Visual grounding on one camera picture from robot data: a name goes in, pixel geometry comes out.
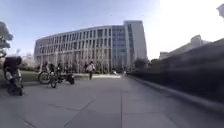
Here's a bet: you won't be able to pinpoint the low pale distant building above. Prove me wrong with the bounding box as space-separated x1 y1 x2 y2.
159 34 212 61

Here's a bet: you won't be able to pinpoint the dark bush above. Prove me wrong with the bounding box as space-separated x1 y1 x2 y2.
133 57 150 70

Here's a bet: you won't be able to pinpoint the row of parked bicycles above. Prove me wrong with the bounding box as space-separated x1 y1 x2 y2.
37 61 76 89

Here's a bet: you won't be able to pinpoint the dark scooter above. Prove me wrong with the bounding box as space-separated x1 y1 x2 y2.
2 55 25 97

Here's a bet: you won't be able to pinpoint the large grey office building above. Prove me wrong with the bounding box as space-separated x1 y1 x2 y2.
33 20 148 74

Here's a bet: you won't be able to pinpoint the wide grey stone stairs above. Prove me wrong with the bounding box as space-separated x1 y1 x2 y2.
127 37 224 105

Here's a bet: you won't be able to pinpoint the grey paved plaza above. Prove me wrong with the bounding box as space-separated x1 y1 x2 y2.
0 75 224 128

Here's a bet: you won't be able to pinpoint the person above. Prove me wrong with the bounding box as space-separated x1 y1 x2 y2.
85 61 96 81

